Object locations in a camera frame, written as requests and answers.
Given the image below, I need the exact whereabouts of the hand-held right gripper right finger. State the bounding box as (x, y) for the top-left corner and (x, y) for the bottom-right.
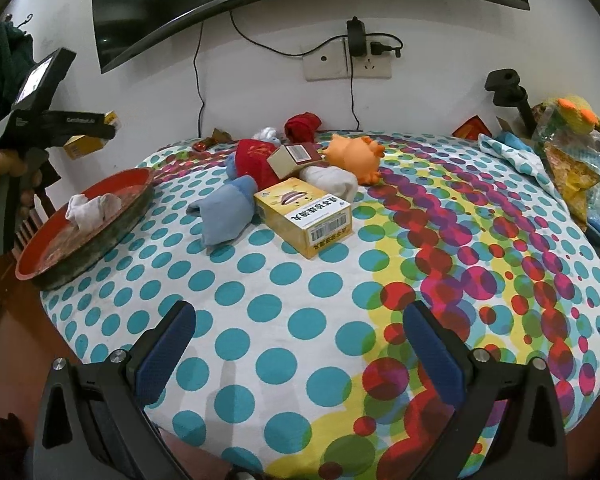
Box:
(402, 300), (568, 480)

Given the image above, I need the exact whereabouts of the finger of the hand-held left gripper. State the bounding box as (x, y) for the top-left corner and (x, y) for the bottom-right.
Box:
(44, 109), (117, 142)

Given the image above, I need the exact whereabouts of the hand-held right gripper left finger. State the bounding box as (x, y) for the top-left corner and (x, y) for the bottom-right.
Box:
(32, 300), (198, 480)

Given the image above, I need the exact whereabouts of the round red tray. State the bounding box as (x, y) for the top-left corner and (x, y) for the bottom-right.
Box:
(15, 167), (157, 291)

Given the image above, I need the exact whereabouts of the red envelope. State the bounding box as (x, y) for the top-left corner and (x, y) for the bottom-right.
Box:
(234, 137), (281, 189)

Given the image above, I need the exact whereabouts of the yellow cardboard box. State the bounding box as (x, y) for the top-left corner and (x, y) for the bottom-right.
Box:
(253, 178), (354, 260)

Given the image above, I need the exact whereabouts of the small beige red box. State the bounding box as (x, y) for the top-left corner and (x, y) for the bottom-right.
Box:
(267, 142), (326, 181)

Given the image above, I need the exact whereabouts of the white sock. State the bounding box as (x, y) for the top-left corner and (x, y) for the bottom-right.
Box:
(299, 164), (360, 202)

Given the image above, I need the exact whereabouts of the orange plush toy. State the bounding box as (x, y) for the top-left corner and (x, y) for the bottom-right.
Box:
(324, 133), (386, 186)

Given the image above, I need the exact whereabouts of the white crumpled cloth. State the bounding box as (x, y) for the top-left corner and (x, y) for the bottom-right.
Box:
(64, 192), (124, 226)

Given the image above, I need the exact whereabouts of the wooden chair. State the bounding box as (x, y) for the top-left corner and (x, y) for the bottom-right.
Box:
(9, 180), (57, 262)

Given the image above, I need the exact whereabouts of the polka dot tablecloth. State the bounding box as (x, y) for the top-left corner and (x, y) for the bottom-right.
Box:
(39, 130), (600, 480)

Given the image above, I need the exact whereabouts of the light blue cloth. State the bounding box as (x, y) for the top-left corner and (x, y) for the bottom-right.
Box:
(186, 152), (261, 247)

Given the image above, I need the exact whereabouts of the white blue small cloth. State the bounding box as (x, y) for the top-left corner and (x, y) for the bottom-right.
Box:
(252, 126), (284, 144)

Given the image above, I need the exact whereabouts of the red knitted ball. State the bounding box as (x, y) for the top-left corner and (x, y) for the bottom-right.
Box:
(284, 113), (324, 145)

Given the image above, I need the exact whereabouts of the clear plastic bag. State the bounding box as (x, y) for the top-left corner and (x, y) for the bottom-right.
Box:
(529, 104), (600, 242)

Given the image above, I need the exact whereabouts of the red orange box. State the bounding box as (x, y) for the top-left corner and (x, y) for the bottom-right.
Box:
(452, 115), (494, 139)

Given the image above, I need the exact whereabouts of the black stand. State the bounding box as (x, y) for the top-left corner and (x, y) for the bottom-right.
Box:
(483, 68), (537, 139)

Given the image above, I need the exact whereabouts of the yellow knitted toy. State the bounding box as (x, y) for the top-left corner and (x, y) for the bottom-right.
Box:
(547, 93), (600, 139)

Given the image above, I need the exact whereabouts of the black charger adapter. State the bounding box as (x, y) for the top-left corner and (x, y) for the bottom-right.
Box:
(346, 17), (366, 59)

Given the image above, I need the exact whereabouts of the black television cable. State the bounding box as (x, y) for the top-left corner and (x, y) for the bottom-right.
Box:
(193, 22), (206, 139)

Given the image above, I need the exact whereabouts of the black plug cable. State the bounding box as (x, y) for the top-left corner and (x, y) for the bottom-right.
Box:
(228, 10), (404, 59)

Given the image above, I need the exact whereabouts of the white wall power outlet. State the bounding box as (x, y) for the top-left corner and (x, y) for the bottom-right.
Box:
(302, 39), (393, 81)

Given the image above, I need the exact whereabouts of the black charger cable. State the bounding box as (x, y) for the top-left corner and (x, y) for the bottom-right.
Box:
(349, 57), (362, 132)

